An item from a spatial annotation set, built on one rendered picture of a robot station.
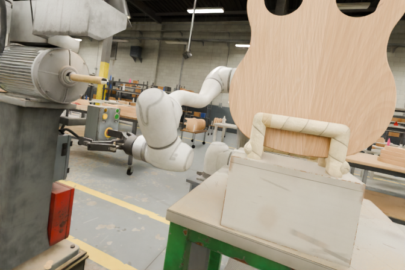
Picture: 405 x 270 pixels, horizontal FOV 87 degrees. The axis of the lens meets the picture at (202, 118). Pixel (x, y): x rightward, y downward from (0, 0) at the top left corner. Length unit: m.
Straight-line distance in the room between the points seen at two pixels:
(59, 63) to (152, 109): 0.65
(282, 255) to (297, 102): 0.33
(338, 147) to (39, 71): 1.08
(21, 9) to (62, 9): 0.41
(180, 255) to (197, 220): 0.12
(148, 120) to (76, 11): 0.51
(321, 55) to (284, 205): 0.34
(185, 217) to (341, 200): 0.35
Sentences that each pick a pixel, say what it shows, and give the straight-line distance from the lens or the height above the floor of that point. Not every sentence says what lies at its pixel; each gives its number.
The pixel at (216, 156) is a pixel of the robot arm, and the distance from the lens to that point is 1.45.
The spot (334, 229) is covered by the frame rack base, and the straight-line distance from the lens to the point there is 0.56.
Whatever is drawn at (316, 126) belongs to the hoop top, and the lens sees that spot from 0.51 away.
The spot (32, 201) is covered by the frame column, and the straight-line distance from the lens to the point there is 1.43.
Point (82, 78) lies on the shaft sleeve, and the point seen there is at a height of 1.25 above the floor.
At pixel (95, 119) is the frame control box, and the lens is 1.31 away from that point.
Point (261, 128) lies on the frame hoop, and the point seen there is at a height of 1.17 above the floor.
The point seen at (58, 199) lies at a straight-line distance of 1.49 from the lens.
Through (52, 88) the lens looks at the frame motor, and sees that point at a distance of 1.14.
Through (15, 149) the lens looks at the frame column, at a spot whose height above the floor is 0.89.
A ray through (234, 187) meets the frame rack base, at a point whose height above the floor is 1.03.
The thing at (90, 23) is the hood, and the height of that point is 1.43.
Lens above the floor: 1.20
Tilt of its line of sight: 3 degrees down
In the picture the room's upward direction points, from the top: 9 degrees clockwise
